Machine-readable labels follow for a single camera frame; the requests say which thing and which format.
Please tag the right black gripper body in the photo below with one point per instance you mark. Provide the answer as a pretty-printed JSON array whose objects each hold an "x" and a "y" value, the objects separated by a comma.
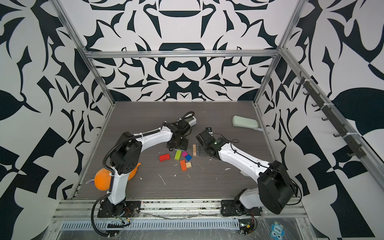
[{"x": 207, "y": 150}]

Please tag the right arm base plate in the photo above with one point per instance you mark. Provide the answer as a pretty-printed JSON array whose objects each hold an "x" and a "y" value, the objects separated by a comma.
[{"x": 231, "y": 208}]

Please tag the white slotted cable duct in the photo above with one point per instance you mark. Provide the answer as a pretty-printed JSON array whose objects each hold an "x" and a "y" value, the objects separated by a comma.
[{"x": 186, "y": 224}]

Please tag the white digital clock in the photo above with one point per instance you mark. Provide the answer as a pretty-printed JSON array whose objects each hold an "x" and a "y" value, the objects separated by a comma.
[{"x": 192, "y": 121}]

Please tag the natural wood block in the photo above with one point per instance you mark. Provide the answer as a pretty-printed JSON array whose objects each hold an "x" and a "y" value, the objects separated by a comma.
[{"x": 194, "y": 150}]

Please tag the red block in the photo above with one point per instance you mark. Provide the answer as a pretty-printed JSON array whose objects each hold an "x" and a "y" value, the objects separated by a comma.
[{"x": 164, "y": 157}]

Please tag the orange toy whale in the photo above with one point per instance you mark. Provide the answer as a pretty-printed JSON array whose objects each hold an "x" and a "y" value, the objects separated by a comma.
[{"x": 103, "y": 178}]

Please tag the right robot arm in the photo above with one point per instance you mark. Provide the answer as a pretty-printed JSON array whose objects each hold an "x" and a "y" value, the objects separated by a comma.
[{"x": 275, "y": 187}]

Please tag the blue robot sticker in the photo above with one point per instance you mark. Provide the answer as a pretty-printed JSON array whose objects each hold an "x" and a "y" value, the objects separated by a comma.
[{"x": 277, "y": 231}]

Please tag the blue cube block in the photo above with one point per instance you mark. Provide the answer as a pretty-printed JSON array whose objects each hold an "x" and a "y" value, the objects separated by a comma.
[{"x": 188, "y": 157}]

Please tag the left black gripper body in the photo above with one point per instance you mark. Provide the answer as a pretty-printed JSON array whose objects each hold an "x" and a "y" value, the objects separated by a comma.
[{"x": 182, "y": 144}]

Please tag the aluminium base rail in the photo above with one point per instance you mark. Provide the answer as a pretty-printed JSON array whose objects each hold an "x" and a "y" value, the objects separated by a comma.
[{"x": 150, "y": 208}]

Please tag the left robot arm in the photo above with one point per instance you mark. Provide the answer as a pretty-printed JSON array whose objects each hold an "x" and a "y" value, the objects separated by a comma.
[{"x": 123, "y": 158}]

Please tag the orange block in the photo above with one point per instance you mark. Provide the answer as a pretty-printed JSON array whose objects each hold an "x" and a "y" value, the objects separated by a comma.
[{"x": 183, "y": 165}]

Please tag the lime green block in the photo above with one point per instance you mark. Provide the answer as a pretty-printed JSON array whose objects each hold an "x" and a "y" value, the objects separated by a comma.
[{"x": 178, "y": 155}]

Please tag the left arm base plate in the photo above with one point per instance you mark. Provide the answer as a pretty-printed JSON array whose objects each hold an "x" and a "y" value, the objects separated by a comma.
[{"x": 124, "y": 209}]

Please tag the pale green case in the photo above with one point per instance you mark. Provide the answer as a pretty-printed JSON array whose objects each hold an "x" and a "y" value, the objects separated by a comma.
[{"x": 248, "y": 123}]

